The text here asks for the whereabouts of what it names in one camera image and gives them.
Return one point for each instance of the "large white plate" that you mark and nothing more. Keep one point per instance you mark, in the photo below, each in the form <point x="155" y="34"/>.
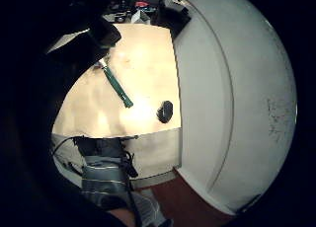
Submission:
<point x="230" y="98"/>

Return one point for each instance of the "grey box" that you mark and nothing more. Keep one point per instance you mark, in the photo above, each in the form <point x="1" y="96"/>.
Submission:
<point x="139" y="17"/>

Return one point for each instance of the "small red object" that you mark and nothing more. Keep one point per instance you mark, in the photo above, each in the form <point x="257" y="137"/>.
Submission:
<point x="141" y="4"/>

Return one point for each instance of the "small black round cap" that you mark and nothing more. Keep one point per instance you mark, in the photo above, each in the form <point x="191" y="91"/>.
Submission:
<point x="165" y="112"/>

